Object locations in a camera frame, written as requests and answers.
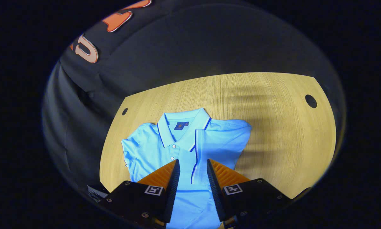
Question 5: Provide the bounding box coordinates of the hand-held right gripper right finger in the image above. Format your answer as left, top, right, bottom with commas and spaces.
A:
207, 159, 293, 229

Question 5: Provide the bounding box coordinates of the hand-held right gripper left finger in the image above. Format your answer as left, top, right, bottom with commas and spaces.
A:
100, 159, 181, 229

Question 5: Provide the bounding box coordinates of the light blue T-shirt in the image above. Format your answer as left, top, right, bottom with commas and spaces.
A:
121, 108, 252, 229

